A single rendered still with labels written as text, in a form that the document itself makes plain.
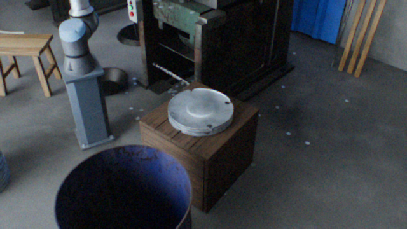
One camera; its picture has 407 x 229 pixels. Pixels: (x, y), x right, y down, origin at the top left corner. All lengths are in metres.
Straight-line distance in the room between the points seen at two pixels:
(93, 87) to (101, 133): 0.30
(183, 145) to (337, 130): 1.05
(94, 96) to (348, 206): 1.30
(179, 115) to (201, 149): 0.20
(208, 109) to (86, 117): 0.66
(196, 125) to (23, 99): 1.35
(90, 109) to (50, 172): 0.37
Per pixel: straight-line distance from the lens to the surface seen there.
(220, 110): 1.60
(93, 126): 1.97
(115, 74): 2.53
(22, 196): 1.93
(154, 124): 1.59
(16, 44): 2.48
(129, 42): 2.94
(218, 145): 1.49
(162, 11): 2.09
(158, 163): 1.34
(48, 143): 2.15
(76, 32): 1.71
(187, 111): 1.59
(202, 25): 1.79
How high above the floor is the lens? 1.39
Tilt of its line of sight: 35 degrees down
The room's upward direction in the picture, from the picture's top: straight up
